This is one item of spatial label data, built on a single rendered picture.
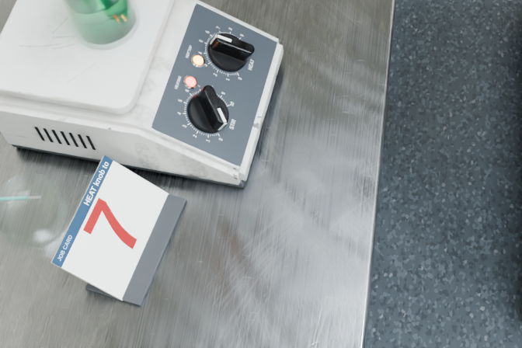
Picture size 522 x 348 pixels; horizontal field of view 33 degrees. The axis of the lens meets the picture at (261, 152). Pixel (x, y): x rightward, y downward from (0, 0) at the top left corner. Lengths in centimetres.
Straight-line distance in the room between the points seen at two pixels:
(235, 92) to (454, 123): 95
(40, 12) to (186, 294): 24
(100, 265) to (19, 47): 17
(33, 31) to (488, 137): 104
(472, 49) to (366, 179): 103
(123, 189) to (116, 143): 3
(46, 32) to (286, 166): 21
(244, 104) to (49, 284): 20
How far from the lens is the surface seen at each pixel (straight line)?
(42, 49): 68
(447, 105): 162
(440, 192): 153
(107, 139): 67
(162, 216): 68
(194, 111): 66
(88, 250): 66
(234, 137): 67
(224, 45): 68
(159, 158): 67
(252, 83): 69
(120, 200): 67
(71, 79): 66
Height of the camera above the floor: 135
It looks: 59 degrees down
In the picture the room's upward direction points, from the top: 11 degrees counter-clockwise
